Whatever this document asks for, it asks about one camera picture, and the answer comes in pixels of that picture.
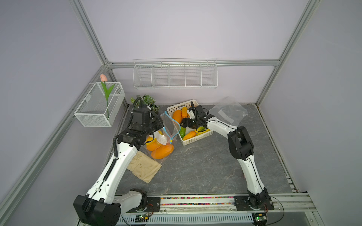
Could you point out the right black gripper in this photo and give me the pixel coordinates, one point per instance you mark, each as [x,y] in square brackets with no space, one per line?
[186,123]

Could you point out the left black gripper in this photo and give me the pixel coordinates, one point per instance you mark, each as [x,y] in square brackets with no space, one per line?
[158,121]

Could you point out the green mango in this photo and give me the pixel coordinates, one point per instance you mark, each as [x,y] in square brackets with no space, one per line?
[182,132]

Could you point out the clear zip-top bag blue zipper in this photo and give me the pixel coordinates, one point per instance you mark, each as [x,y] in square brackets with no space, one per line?
[167,135]

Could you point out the large orange mango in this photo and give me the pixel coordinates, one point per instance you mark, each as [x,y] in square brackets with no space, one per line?
[162,152]

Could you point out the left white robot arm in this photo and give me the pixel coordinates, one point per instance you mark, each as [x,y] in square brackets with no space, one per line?
[97,207]

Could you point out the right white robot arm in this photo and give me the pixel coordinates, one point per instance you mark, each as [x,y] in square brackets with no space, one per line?
[241,148]

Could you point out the yellow mango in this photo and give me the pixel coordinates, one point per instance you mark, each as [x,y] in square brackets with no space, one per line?
[201,130]

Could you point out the small orange mango front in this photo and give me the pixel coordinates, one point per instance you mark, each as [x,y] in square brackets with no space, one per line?
[190,135]

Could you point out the small orange mango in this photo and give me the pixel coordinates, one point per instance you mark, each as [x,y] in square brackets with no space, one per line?
[152,144]
[190,135]

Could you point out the orange mango top of basket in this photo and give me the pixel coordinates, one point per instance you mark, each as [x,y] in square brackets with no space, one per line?
[185,113]

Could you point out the orange mango back left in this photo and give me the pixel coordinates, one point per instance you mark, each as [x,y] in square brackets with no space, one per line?
[177,116]

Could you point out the small orange mango right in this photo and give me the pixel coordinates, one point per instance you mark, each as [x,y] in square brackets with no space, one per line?
[152,144]

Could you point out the green potted plant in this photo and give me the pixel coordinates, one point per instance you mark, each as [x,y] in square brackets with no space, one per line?
[149,101]

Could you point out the white plastic perforated basket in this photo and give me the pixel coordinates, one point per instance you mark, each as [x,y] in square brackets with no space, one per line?
[170,110]

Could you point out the pink artificial tulip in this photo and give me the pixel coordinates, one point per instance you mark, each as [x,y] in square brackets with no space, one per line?
[107,90]

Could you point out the white mesh wall basket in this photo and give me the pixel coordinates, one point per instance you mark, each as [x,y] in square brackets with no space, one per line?
[92,110]

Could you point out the white wire wall shelf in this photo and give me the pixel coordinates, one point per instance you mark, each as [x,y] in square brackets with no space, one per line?
[175,73]

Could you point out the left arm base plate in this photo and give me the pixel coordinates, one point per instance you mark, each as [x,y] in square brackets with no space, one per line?
[153,204]

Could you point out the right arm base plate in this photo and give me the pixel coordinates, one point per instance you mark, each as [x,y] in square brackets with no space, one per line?
[243,203]

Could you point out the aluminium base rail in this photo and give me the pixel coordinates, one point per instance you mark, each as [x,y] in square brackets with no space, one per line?
[296,209]

